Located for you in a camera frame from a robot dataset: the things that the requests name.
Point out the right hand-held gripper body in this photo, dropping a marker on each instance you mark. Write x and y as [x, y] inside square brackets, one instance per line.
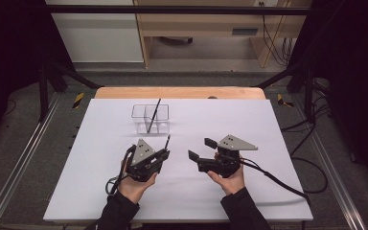
[223, 163]

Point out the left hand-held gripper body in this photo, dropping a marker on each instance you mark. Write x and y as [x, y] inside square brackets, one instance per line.
[142, 159]

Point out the clear plastic organizer box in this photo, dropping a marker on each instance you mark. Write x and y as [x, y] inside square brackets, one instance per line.
[140, 115]

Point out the person's right hand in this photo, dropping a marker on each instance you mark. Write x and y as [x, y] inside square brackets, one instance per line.
[233, 183]

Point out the person's left hand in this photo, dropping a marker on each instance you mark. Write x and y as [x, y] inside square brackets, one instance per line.
[135, 190]

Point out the white table cover board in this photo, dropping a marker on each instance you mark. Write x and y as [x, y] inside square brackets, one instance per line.
[188, 198]

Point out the wooden table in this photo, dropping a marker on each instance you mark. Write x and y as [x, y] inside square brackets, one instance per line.
[179, 92]

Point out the yellow black floor tape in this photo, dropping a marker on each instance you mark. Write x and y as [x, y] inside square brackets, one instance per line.
[78, 100]
[281, 99]

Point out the black metal stand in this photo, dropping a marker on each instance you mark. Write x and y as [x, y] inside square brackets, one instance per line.
[308, 92]
[43, 96]

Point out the wooden desk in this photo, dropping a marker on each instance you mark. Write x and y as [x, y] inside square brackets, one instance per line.
[204, 24]

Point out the white cabinet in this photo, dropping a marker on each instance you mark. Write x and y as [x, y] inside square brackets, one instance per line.
[99, 35]

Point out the dark curtain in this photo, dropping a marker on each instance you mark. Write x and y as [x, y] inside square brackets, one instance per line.
[9, 48]
[354, 64]

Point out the aluminium floor rail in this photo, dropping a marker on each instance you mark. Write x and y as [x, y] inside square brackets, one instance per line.
[335, 179]
[19, 179]

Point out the black frame crossbar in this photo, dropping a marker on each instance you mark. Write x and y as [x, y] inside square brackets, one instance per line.
[172, 10]

